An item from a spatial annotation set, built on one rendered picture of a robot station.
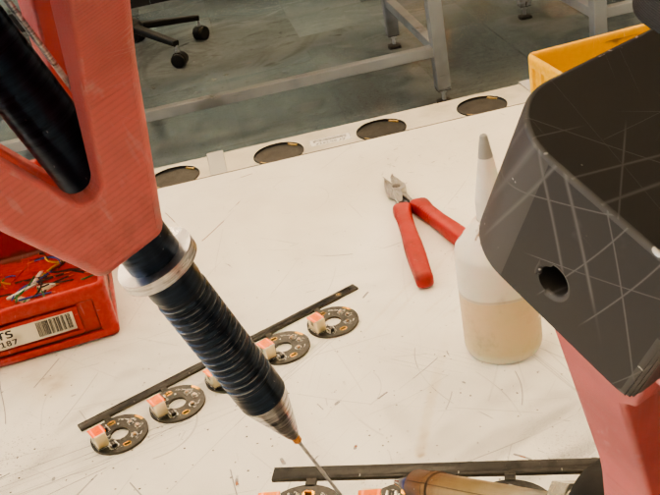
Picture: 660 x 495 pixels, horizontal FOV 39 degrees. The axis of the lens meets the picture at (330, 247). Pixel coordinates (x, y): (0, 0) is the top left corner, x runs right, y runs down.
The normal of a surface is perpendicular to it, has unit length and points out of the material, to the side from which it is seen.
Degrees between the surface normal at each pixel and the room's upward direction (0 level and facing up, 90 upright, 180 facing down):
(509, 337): 84
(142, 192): 99
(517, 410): 0
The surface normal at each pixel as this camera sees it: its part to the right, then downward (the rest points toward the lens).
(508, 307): 0.02, 0.49
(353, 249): -0.17, -0.86
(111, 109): 0.57, 0.46
